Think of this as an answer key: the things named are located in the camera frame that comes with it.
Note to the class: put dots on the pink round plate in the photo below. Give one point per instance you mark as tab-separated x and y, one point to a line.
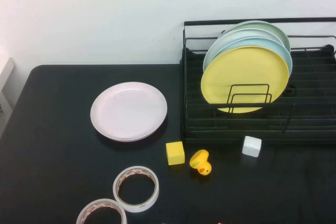
128	111

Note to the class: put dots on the yellow round plate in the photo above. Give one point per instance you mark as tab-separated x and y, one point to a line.
244	72

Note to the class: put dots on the pale grey round plate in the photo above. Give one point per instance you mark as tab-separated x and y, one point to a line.
231	37

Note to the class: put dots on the green round plate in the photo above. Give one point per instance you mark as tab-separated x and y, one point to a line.
262	24

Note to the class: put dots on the light blue round plate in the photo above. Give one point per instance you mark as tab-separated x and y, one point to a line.
284	53

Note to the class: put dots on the yellow cube block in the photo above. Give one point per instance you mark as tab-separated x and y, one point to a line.
175	153

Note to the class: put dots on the yellow rubber duck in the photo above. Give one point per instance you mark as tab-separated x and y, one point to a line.
199	161

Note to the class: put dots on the white cube block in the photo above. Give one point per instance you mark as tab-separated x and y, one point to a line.
251	146

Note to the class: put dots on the white tape roll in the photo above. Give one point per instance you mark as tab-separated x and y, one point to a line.
101	201
136	208

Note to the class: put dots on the white wall trim panel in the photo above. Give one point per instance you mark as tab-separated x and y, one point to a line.
8	82

